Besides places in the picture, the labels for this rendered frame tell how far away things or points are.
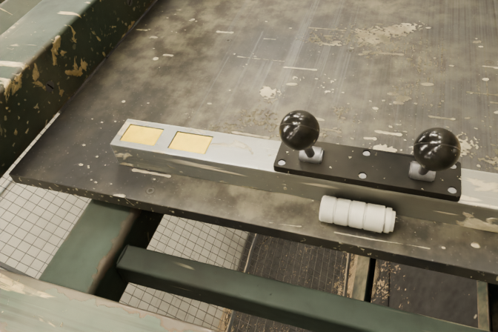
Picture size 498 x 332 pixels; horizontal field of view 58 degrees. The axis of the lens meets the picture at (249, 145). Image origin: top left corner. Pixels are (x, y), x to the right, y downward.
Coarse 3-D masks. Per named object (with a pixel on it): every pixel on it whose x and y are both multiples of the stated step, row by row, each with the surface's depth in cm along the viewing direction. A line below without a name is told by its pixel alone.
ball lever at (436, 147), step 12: (432, 132) 37; (444, 132) 37; (420, 144) 37; (432, 144) 37; (444, 144) 36; (456, 144) 37; (420, 156) 37; (432, 156) 37; (444, 156) 36; (456, 156) 37; (420, 168) 45; (432, 168) 37; (444, 168) 37; (432, 180) 47
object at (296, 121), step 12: (288, 120) 40; (300, 120) 40; (312, 120) 40; (288, 132) 40; (300, 132) 40; (312, 132) 40; (288, 144) 41; (300, 144) 40; (312, 144) 41; (300, 156) 51; (312, 156) 50
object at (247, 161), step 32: (160, 128) 59; (192, 128) 58; (128, 160) 59; (160, 160) 57; (192, 160) 55; (224, 160) 54; (256, 160) 53; (288, 192) 53; (320, 192) 52; (352, 192) 50; (384, 192) 48; (480, 192) 47; (480, 224) 47
